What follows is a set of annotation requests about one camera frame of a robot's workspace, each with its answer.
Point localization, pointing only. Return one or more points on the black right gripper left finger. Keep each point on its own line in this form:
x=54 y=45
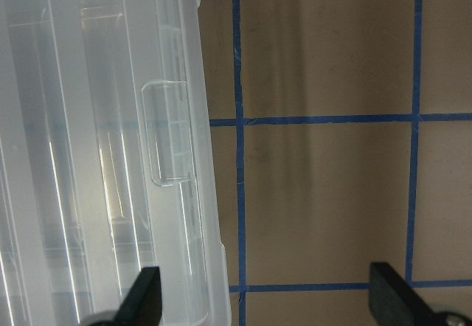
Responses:
x=141 y=306

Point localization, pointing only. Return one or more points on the clear plastic box lid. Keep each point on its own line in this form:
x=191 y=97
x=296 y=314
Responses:
x=106 y=163

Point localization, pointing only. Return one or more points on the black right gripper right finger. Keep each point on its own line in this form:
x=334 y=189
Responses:
x=392 y=302

